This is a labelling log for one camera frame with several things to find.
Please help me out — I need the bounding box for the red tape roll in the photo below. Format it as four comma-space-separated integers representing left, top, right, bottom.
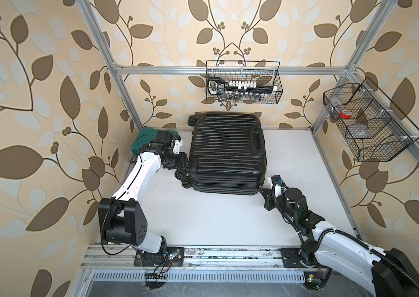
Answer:
339, 108, 353, 120

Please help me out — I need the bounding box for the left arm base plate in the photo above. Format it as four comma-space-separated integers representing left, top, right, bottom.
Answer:
133, 247, 185, 267

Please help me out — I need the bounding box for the black hard-shell suitcase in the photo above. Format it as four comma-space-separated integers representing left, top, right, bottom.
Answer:
175, 112, 268, 196

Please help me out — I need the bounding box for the black wire basket wall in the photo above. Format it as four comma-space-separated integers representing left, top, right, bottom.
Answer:
205, 60, 283, 105
323, 77, 419, 162

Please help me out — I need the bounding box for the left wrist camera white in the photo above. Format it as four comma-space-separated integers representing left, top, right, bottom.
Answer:
171, 137, 183, 155

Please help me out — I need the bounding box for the black wire basket back wall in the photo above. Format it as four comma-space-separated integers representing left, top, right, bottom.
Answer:
205, 60, 283, 105

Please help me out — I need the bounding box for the black socket tool set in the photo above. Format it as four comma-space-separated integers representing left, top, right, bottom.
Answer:
206, 77, 279, 95

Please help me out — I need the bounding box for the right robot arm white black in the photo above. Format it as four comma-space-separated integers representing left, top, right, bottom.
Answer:
259, 178, 419, 297

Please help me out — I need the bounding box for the green plastic tool case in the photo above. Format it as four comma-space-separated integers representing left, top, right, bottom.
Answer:
131, 127, 181, 155

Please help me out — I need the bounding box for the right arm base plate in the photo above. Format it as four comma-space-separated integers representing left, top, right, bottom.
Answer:
280, 247, 324, 269

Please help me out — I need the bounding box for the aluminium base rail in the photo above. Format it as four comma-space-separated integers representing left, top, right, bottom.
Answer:
81, 244, 362, 272

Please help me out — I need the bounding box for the clear plastic bag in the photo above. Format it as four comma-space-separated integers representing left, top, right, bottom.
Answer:
347, 123, 371, 139

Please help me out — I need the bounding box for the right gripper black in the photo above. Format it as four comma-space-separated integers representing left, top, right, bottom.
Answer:
259, 187, 296, 222

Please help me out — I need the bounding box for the black wire basket right wall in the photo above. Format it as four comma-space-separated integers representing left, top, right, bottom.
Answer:
323, 77, 419, 162

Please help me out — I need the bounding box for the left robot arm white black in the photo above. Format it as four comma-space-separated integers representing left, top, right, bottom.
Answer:
98, 128, 191, 257

